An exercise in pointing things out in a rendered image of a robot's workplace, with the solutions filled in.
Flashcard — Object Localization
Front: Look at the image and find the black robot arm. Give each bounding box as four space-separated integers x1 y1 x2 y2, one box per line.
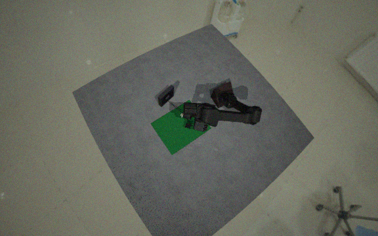
183 92 262 132

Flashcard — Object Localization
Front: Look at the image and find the green circuit board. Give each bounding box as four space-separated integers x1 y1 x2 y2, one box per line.
151 104 211 155

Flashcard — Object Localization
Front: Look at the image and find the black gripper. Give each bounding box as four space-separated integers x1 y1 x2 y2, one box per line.
183 114 218 127

